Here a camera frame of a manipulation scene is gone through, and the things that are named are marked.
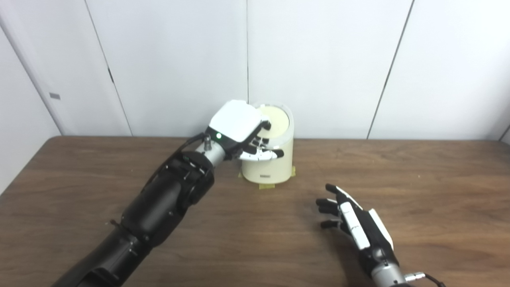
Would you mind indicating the black wall panel hinge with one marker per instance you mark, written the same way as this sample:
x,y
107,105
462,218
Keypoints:
x,y
110,75

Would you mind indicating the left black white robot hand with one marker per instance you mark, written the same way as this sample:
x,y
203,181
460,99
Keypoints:
x,y
237,123

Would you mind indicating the small grey wall label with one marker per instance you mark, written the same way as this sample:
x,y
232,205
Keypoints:
x,y
54,96

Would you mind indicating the cream-colored lidded bin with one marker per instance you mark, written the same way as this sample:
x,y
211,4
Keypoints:
x,y
275,169

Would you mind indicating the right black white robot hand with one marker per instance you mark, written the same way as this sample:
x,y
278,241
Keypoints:
x,y
370,235

